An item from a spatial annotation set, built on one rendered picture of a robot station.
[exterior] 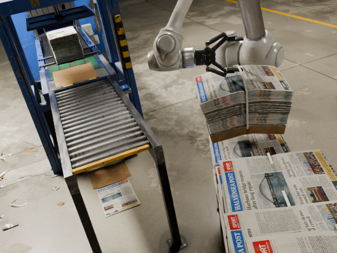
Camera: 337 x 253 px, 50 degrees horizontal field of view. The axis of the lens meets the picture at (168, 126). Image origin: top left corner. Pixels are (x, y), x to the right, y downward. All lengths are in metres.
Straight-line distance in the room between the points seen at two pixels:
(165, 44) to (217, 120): 0.43
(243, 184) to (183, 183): 1.76
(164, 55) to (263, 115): 0.53
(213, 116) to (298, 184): 0.53
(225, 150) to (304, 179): 0.65
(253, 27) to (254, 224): 1.09
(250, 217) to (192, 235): 1.47
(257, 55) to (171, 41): 0.67
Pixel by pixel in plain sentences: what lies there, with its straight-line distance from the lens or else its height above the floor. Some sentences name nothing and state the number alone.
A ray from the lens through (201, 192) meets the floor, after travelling 2.87.
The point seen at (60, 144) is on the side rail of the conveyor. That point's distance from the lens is 2.29.
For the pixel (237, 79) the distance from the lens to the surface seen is 1.69.
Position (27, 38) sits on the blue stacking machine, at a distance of 5.43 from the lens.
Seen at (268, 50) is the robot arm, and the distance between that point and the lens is 1.95.
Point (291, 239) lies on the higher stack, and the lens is 0.77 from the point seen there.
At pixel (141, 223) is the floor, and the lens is 2.72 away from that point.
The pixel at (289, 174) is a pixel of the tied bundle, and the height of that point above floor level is 1.06.
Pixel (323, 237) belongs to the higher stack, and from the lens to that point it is 0.78.
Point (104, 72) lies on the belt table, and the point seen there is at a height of 0.80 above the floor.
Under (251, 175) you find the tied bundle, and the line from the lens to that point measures 1.28.
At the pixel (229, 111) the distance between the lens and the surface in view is 1.60.
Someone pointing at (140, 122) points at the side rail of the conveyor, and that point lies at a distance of 2.27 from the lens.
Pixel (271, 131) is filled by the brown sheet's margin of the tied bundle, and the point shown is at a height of 0.96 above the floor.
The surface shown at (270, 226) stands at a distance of 1.10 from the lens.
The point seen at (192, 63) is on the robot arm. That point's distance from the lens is 1.60.
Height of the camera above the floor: 1.85
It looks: 29 degrees down
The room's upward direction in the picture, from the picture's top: 11 degrees counter-clockwise
